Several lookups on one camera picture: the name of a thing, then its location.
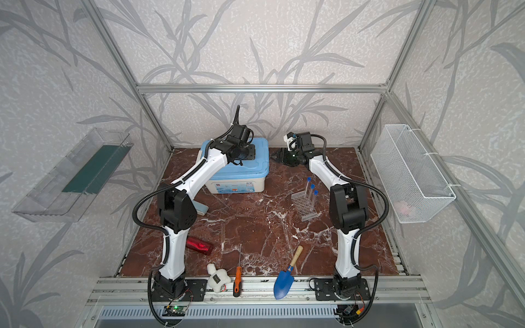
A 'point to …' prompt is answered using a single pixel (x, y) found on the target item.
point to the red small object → (198, 245)
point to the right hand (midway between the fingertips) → (276, 151)
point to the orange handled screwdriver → (237, 287)
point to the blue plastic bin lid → (258, 167)
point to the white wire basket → (415, 188)
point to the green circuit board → (175, 310)
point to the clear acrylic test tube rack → (304, 206)
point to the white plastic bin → (235, 186)
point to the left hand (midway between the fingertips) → (254, 146)
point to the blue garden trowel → (284, 279)
